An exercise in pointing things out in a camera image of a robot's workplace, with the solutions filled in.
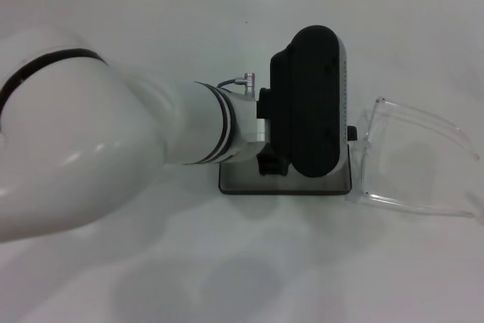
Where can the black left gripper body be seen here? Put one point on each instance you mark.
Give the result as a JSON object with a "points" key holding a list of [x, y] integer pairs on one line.
{"points": [[270, 166]]}

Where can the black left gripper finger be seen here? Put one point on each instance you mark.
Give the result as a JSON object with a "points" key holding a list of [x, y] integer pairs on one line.
{"points": [[352, 133]]}

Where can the black glasses case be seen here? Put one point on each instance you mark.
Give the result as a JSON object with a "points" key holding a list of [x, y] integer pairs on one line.
{"points": [[264, 183]]}

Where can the clear frame glasses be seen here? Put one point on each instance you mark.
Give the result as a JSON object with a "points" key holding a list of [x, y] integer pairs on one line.
{"points": [[423, 120]]}

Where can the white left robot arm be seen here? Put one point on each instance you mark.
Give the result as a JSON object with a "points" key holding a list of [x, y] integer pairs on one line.
{"points": [[94, 130]]}

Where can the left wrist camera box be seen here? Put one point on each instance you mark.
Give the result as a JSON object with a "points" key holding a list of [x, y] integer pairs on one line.
{"points": [[310, 103]]}

